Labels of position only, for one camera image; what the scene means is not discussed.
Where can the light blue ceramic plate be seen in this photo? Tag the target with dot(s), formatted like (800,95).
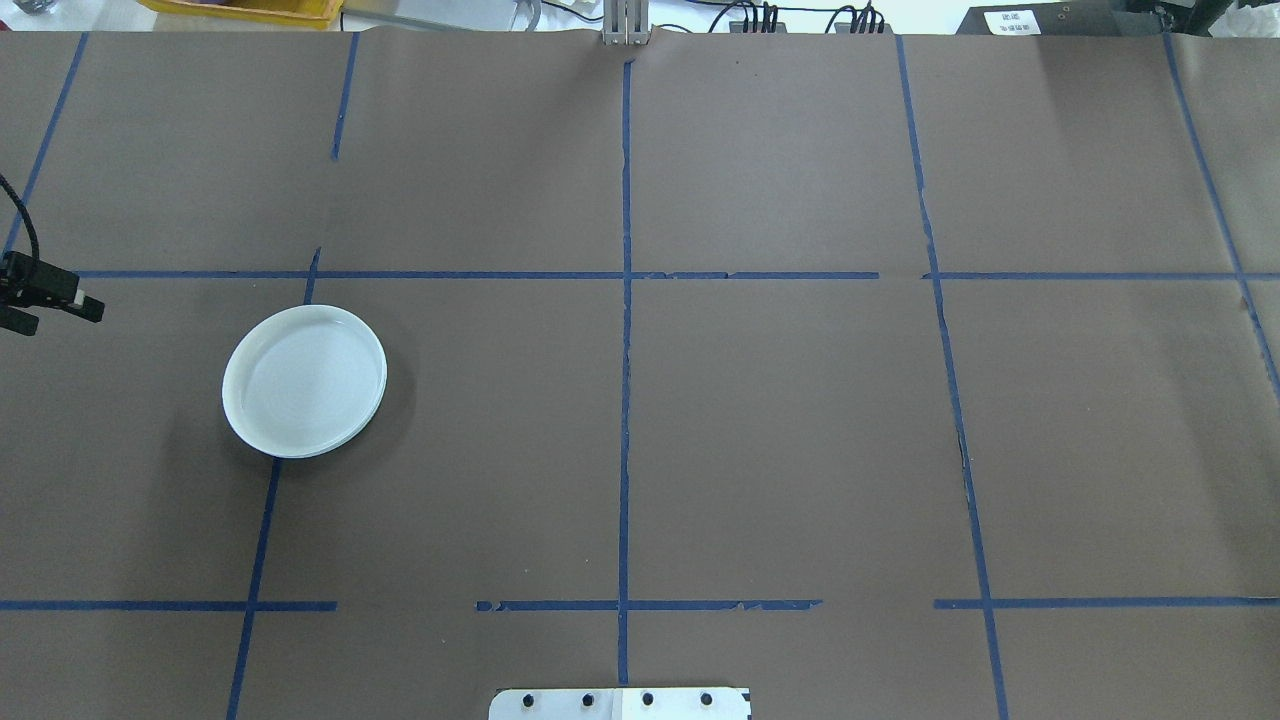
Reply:
(303,381)

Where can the yellow plastic bin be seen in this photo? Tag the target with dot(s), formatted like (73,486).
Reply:
(245,9)

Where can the black box with white label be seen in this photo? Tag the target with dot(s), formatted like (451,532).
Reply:
(1060,18)

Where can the white crumpled sheet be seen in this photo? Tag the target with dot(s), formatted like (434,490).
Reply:
(1255,18)

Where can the grey metal frame post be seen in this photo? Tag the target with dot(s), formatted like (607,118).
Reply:
(625,22)

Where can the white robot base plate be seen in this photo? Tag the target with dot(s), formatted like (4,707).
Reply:
(620,704)

